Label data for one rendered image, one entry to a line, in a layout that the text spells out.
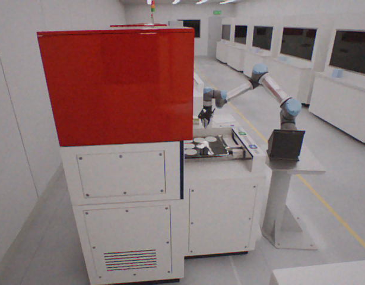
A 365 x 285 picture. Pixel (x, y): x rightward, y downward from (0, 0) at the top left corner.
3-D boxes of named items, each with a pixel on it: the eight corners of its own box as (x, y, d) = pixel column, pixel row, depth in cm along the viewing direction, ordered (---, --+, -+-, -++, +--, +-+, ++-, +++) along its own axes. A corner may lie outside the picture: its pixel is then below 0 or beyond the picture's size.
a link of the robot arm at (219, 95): (226, 95, 223) (213, 95, 224) (227, 88, 212) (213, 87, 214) (225, 103, 220) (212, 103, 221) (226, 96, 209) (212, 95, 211)
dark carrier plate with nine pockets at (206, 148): (183, 156, 201) (183, 155, 201) (178, 138, 232) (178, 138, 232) (227, 154, 204) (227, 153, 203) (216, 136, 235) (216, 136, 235)
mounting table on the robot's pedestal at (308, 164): (302, 158, 239) (305, 145, 234) (323, 185, 199) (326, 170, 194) (253, 157, 243) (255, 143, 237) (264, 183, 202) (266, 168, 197)
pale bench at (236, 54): (238, 73, 1003) (243, 16, 919) (225, 66, 1166) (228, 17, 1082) (264, 72, 1011) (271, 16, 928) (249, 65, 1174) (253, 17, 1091)
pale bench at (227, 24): (224, 65, 1202) (226, 18, 1119) (215, 59, 1365) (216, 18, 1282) (246, 64, 1210) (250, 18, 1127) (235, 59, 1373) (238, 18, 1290)
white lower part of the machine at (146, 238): (91, 293, 193) (70, 206, 159) (107, 219, 268) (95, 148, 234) (184, 285, 199) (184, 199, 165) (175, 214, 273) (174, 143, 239)
